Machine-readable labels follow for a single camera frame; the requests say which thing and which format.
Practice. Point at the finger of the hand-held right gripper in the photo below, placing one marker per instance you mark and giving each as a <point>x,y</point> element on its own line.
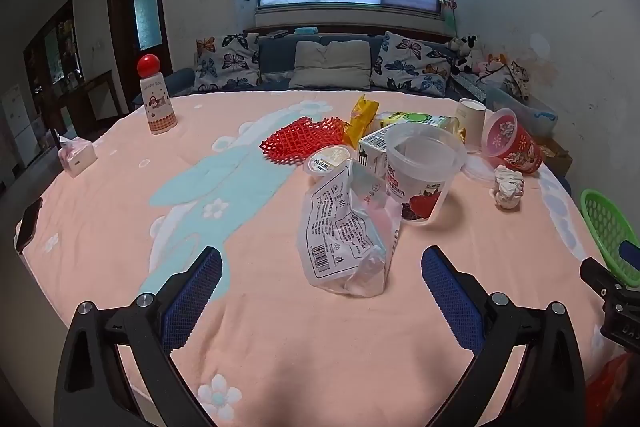
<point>632,252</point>
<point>600,274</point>

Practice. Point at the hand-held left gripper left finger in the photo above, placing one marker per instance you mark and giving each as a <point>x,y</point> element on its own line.
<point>192,297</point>

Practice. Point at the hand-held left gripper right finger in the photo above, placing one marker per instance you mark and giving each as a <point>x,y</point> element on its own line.
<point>450,292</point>

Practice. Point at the green plastic basket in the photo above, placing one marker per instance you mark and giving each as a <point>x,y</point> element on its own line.
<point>607,222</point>

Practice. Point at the white tissue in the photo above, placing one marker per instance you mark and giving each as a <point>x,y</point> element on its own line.
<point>507,189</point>

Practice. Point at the clear cup with strawberry label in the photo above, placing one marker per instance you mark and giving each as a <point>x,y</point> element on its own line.
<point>422,177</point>

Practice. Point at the clear plastic lid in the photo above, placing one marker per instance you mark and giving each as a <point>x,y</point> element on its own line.
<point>477,169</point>

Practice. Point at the clear printed plastic bag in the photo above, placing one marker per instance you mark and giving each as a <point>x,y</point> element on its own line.
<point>340,227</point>

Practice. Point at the red printed plastic cup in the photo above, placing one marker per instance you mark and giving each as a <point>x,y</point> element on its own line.
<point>515,147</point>

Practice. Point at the white milk carton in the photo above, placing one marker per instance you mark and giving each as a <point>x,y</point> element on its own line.
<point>372,148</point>

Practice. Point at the white paper cup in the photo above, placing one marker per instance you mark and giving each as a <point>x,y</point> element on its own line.
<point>470,122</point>

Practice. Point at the small pale yellow jelly cup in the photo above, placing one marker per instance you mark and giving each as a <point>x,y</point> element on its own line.
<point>327,159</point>

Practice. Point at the red plastic mesh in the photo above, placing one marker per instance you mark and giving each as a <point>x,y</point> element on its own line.
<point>295,139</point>

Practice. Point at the yellow snack wrapper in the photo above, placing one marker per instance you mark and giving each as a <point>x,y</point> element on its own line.
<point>360,117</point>

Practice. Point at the red plastic bag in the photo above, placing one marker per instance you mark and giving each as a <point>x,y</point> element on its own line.
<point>612,387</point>

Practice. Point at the cardboard box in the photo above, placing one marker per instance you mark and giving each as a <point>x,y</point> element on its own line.
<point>555,154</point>

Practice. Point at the black phone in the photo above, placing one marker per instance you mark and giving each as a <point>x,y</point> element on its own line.
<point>27,222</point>

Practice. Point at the pink tissue box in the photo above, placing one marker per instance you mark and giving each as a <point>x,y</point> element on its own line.
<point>75,157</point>

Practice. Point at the clear plastic storage box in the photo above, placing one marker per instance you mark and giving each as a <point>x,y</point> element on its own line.
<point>520,107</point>

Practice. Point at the white bottle with red cap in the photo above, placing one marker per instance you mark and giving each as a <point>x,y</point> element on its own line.
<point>159,107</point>

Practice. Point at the spotted dog plush toy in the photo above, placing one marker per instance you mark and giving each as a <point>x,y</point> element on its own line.
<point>517,77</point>

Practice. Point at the wooden side table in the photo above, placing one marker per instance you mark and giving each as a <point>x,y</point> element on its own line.
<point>95,97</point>

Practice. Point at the large butterfly print pillow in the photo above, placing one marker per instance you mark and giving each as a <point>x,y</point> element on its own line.
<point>412,64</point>

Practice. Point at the orange pink plush toy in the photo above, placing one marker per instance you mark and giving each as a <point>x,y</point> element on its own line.
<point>492,59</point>

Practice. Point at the small butterfly print pillow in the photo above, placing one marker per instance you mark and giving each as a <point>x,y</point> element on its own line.
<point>225,62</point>

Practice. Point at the cow plush toy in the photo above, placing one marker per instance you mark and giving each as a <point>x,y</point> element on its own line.
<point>465,52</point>

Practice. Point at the white fridge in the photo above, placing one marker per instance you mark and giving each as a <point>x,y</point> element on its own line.
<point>17,127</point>

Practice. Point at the blue sofa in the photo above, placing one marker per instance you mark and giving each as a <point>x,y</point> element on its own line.
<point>274,54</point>

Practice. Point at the beige pillow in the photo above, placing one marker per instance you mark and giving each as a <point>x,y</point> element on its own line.
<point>330,64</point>

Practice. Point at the dark wooden cabinet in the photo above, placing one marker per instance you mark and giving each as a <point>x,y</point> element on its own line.
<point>52,52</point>

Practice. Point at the dark wooden door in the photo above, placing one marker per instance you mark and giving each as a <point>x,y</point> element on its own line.
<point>142,12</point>

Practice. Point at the colourful pinwheel toy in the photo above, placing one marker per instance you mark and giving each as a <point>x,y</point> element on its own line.
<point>447,2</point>

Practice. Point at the blue face mask pack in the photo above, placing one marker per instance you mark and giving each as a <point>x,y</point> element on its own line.
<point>306,29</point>

